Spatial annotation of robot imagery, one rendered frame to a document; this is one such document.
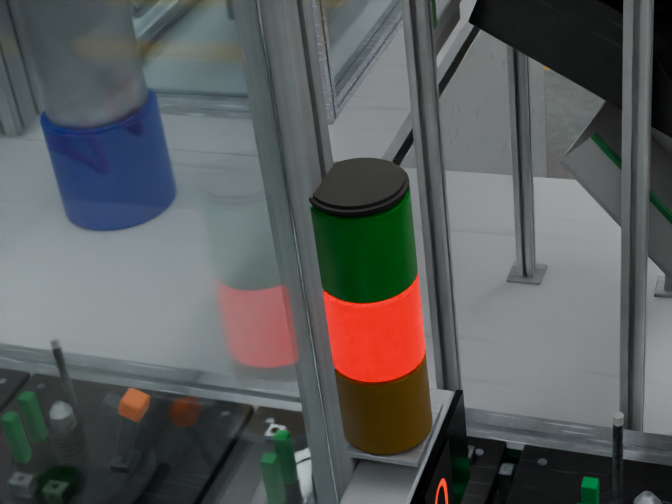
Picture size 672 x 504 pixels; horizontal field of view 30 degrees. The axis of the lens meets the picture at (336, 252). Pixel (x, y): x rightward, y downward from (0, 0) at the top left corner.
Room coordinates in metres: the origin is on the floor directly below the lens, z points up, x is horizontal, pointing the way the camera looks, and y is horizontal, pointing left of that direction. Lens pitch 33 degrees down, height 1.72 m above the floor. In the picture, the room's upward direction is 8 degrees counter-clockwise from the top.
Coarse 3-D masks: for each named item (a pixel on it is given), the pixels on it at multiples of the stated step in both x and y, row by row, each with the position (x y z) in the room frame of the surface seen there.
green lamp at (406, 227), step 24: (408, 192) 0.52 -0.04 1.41; (312, 216) 0.52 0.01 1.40; (336, 216) 0.51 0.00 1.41; (360, 216) 0.50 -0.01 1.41; (384, 216) 0.50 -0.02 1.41; (408, 216) 0.51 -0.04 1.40; (336, 240) 0.50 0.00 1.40; (360, 240) 0.50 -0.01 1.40; (384, 240) 0.50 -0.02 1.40; (408, 240) 0.51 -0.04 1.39; (336, 264) 0.51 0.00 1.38; (360, 264) 0.50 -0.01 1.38; (384, 264) 0.50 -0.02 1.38; (408, 264) 0.51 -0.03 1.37; (336, 288) 0.51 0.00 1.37; (360, 288) 0.50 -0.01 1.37; (384, 288) 0.50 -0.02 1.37
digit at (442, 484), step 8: (448, 440) 0.54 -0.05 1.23; (448, 448) 0.53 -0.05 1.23; (448, 456) 0.53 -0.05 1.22; (440, 464) 0.52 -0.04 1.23; (448, 464) 0.53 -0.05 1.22; (440, 472) 0.52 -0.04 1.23; (448, 472) 0.53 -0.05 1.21; (432, 480) 0.51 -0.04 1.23; (440, 480) 0.52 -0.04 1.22; (448, 480) 0.53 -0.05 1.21; (432, 488) 0.50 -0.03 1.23; (440, 488) 0.52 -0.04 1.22; (448, 488) 0.53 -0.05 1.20; (432, 496) 0.50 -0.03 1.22; (440, 496) 0.52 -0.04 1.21; (448, 496) 0.53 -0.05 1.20
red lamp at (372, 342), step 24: (408, 288) 0.51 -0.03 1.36; (336, 312) 0.51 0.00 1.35; (360, 312) 0.50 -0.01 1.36; (384, 312) 0.50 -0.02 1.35; (408, 312) 0.51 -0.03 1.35; (336, 336) 0.51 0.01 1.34; (360, 336) 0.50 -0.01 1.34; (384, 336) 0.50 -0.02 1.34; (408, 336) 0.51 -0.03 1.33; (336, 360) 0.51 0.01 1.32; (360, 360) 0.50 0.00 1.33; (384, 360) 0.50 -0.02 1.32; (408, 360) 0.50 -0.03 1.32
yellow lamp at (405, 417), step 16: (416, 368) 0.51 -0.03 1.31; (352, 384) 0.51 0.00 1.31; (368, 384) 0.50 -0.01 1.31; (384, 384) 0.50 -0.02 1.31; (400, 384) 0.50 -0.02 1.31; (416, 384) 0.51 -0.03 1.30; (352, 400) 0.51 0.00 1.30; (368, 400) 0.50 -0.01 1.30; (384, 400) 0.50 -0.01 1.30; (400, 400) 0.50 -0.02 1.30; (416, 400) 0.51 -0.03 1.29; (352, 416) 0.51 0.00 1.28; (368, 416) 0.50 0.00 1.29; (384, 416) 0.50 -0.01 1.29; (400, 416) 0.50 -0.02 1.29; (416, 416) 0.51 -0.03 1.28; (352, 432) 0.51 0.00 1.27; (368, 432) 0.50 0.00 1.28; (384, 432) 0.50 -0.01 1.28; (400, 432) 0.50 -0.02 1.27; (416, 432) 0.50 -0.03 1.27; (368, 448) 0.50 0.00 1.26; (384, 448) 0.50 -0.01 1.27; (400, 448) 0.50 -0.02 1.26
